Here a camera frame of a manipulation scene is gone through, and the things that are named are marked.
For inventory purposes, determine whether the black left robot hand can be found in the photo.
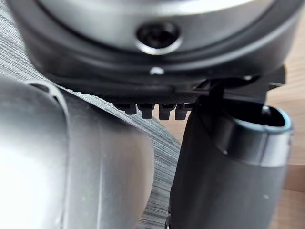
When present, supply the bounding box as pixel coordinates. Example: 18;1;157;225
6;0;305;229

